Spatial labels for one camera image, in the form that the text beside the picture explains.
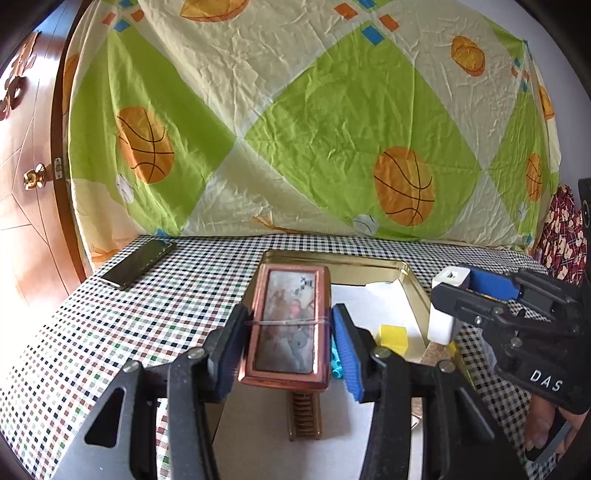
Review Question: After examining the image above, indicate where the gold rectangular tin box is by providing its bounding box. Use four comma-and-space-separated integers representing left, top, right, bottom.
208, 249, 462, 480

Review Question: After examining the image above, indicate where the brass door knob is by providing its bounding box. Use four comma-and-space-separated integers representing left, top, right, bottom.
23, 164, 48, 191

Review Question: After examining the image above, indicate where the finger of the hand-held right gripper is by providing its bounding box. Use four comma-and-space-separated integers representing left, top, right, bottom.
466, 268, 579, 306
431, 281, 520, 344

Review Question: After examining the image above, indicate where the white charger plug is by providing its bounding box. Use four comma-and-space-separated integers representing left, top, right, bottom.
427, 265, 472, 346

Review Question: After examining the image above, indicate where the wooden door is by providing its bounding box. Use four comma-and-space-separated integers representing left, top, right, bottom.
0, 0, 86, 324

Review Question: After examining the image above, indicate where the black smartphone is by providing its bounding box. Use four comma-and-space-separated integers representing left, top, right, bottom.
100, 239, 178, 291

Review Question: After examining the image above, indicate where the dark wooden door frame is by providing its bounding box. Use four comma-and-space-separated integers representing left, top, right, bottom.
48, 0, 95, 282

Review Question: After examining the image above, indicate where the white paper sheet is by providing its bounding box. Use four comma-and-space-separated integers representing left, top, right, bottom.
217, 281, 432, 480

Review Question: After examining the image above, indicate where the brown door ornament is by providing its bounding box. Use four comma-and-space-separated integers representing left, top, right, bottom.
0, 31, 42, 121

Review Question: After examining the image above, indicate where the basketball-print quilt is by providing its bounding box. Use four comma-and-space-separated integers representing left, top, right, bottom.
60, 0, 561, 273

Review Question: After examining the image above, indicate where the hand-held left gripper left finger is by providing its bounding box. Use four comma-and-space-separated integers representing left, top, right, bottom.
53, 302, 252, 480

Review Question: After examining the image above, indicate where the blue bear-printed block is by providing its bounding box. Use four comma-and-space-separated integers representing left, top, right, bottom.
330, 339, 345, 379

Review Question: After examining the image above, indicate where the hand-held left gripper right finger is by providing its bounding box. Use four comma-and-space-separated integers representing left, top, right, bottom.
331, 302, 532, 480

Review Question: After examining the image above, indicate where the dark red floral cloth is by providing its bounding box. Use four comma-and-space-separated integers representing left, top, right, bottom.
538, 183, 587, 282

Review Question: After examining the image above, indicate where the brown wooden comb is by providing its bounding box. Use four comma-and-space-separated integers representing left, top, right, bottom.
290, 392, 322, 441

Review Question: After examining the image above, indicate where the checkered tablecloth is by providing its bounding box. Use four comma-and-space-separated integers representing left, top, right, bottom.
0, 233, 555, 480

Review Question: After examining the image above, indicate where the pink metal case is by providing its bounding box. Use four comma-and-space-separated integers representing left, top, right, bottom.
238, 263, 333, 393

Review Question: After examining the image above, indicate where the person's right hand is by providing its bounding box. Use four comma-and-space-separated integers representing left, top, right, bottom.
524, 394, 587, 455

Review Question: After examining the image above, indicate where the yellow block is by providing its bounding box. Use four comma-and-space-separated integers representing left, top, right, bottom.
376, 324, 411, 358

